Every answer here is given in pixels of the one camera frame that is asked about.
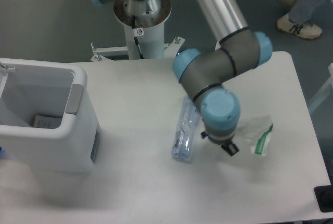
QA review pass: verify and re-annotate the white leveling foot bolt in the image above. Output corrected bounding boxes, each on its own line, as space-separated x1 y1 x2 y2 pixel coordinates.
214 41 221 52

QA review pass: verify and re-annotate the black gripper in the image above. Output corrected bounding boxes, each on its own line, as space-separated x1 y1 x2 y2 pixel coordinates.
200 130 239 156

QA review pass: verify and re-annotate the person's white sneaker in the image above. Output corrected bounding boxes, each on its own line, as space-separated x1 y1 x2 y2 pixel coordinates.
276 14 322 40

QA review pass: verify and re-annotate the white frame at right edge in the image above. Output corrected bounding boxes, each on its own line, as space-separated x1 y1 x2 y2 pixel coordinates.
308 63 332 114

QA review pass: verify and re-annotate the blue object at left edge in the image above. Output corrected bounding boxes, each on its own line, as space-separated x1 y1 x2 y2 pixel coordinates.
0 147 5 159

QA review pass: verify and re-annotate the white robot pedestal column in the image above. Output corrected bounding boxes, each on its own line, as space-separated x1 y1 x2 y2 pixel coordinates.
113 0 172 60

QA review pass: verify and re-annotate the black cable on pedestal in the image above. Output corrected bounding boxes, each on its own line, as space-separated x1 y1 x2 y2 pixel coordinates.
132 15 145 60

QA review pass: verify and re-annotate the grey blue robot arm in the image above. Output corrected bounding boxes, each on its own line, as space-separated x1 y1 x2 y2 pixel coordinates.
92 0 273 155

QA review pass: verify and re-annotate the white trash can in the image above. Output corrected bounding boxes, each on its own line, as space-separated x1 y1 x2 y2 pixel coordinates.
1 58 100 173

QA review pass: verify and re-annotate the clear plastic bag green strip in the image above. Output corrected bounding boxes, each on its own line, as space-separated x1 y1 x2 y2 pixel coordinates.
234 114 274 156

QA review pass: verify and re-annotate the crushed clear plastic bottle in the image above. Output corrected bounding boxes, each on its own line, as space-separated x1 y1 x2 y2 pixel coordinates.
171 96 199 163

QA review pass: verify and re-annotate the black device at table corner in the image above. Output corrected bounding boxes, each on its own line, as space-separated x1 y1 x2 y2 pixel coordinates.
314 185 332 213

